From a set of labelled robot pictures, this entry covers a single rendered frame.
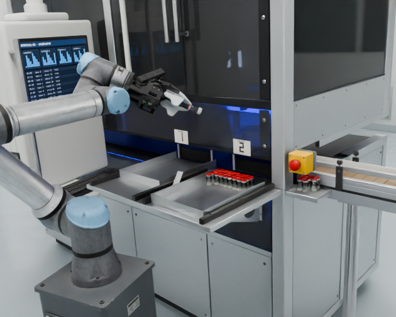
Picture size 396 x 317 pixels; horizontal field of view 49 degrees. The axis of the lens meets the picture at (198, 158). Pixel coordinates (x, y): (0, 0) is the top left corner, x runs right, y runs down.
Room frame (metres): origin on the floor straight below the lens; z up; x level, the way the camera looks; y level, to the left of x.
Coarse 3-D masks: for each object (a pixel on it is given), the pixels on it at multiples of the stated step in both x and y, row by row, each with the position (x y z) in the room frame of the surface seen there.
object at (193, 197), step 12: (192, 180) 1.62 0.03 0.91; (204, 180) 1.66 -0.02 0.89; (156, 192) 1.48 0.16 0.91; (168, 192) 1.52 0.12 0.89; (180, 192) 1.55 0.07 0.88; (192, 192) 1.54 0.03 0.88; (204, 192) 1.53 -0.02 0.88; (216, 192) 1.52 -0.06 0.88; (228, 192) 1.52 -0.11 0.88; (240, 192) 1.42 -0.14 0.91; (168, 204) 1.40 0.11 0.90; (180, 204) 1.36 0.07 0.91; (192, 204) 1.42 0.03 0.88; (204, 204) 1.41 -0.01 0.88; (216, 204) 1.33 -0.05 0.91; (192, 216) 1.32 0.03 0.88
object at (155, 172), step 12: (168, 156) 1.99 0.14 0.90; (132, 168) 1.83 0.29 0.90; (144, 168) 1.88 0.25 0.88; (156, 168) 1.88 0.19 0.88; (168, 168) 1.86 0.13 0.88; (180, 168) 1.85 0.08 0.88; (192, 168) 1.74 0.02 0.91; (132, 180) 1.73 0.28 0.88; (144, 180) 1.67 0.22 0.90; (156, 180) 1.62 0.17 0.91; (168, 180) 1.64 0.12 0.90
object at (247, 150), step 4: (236, 140) 1.66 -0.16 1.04; (240, 140) 1.65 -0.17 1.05; (244, 140) 1.63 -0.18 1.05; (236, 144) 1.66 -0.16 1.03; (240, 144) 1.65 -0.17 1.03; (244, 144) 1.63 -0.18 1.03; (248, 144) 1.62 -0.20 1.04; (236, 148) 1.66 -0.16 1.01; (244, 148) 1.63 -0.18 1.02; (248, 148) 1.62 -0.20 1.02; (236, 152) 1.66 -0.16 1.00; (240, 152) 1.65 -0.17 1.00; (244, 152) 1.63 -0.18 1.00; (248, 152) 1.62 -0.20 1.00
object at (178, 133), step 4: (176, 132) 1.90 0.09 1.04; (180, 132) 1.88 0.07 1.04; (184, 132) 1.86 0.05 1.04; (176, 136) 1.90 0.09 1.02; (180, 136) 1.88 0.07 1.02; (184, 136) 1.86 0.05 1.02; (176, 140) 1.90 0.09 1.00; (180, 140) 1.88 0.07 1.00; (184, 140) 1.87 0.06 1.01; (188, 144) 1.85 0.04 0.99
